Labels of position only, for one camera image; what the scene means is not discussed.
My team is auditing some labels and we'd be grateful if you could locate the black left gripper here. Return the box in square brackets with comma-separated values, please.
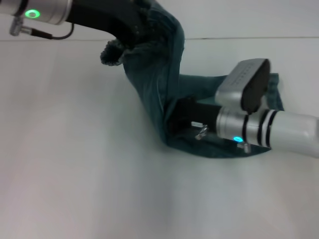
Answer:
[65, 0, 151, 47]

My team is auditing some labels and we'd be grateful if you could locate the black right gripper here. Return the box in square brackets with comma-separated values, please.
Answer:
[168, 96, 223, 140]

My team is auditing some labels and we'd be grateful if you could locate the blue denim shorts basketball print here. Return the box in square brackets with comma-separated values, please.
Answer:
[100, 0, 286, 159]

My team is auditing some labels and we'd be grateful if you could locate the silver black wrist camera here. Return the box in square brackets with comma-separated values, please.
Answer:
[215, 58, 272, 116]

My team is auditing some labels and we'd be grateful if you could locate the black cable with metal plug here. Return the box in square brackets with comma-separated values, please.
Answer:
[8, 15, 76, 40]

